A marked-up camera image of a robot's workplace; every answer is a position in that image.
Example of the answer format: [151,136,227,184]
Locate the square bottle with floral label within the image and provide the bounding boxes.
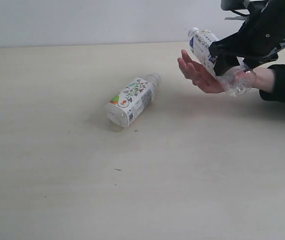
[105,73,162,128]

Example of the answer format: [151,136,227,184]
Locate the clear bottle blue white label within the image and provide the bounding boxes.
[188,27,257,97]

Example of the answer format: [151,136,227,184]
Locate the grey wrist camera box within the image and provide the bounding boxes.
[220,0,248,11]

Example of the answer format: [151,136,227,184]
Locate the forearm in black sleeve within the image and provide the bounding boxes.
[254,64,285,103]

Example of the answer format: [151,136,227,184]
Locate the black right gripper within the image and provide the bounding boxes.
[209,0,285,76]

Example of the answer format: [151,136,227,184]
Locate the open bare human hand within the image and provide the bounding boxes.
[177,49,225,94]

